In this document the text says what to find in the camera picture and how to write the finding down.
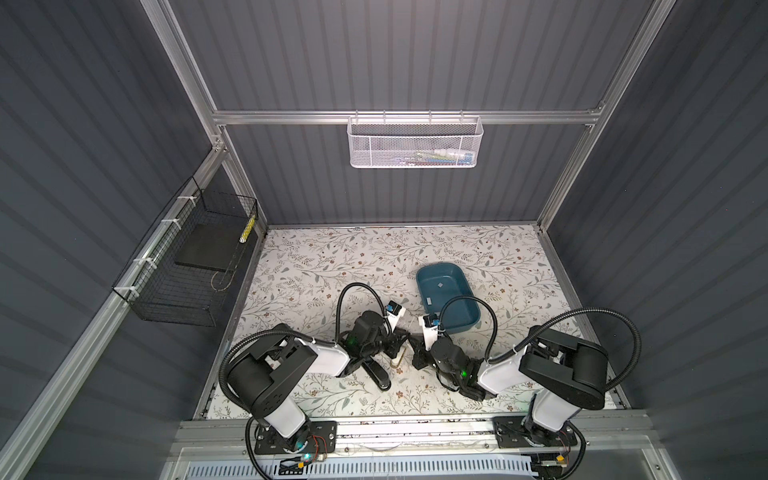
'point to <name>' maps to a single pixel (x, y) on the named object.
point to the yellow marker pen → (247, 229)
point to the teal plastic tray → (441, 281)
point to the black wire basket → (184, 270)
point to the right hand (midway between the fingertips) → (410, 343)
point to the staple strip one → (440, 285)
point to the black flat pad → (213, 246)
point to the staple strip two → (429, 299)
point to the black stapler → (378, 372)
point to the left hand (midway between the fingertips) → (409, 334)
